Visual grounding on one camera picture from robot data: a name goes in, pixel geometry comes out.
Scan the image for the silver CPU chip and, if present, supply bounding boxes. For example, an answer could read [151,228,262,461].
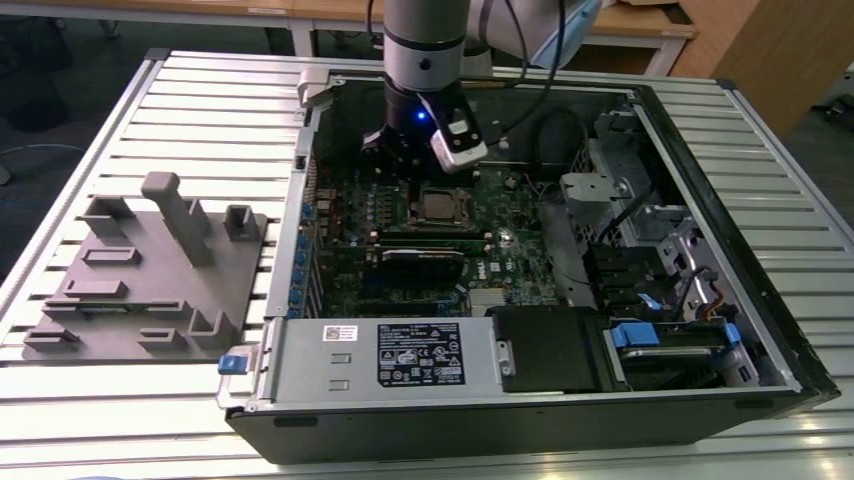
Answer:
[421,192,466,221]

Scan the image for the CPU socket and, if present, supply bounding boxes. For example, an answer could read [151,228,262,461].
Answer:
[404,185,484,232]

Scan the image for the black RAM slot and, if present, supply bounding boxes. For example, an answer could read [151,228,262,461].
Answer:
[377,228,484,240]

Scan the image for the green RAM stick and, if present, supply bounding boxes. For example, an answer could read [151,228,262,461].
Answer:
[381,238,488,252]

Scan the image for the silver drive cage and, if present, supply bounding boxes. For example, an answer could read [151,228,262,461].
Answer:
[558,110,709,251]

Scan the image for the black graphics card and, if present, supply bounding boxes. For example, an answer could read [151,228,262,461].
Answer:
[380,247,469,294]

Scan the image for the green motherboard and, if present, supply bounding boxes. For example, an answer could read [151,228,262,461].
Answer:
[310,167,569,319]

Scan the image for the silver chipset heat sink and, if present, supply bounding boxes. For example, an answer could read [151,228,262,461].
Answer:
[470,288,506,317]

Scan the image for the wooden desk white legs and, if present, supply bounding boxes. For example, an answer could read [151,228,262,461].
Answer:
[0,0,319,56]
[313,0,701,76]

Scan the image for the black disk bay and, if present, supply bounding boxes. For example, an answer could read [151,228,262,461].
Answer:
[584,244,669,311]

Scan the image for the grey parts rack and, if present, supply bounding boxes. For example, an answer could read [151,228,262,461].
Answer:
[19,171,270,362]

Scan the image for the silver power supply unit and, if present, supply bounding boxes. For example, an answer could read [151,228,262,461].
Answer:
[257,317,500,406]

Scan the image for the hard disk in blue carrier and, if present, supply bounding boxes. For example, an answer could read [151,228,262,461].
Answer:
[604,322,742,391]

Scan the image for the black office chair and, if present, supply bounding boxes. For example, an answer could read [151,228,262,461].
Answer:
[0,14,75,134]

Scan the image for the wooden cabinet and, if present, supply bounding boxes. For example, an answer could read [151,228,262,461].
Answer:
[670,0,854,141]

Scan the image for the black open PC case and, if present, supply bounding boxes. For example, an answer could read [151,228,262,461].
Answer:
[223,67,841,466]

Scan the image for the black chair base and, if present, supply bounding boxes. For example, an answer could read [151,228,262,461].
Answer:
[821,64,854,122]

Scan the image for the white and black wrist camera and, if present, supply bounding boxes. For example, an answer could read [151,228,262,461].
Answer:
[430,107,489,174]

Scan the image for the black looped cable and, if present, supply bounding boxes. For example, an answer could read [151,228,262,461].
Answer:
[533,107,593,166]

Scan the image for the black flat cable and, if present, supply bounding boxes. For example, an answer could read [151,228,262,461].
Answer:
[596,197,640,247]

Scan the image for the blue floor cable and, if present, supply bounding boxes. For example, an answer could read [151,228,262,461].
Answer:
[0,142,89,211]

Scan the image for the coloured wire bundle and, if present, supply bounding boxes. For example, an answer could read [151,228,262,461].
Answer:
[690,264,733,321]

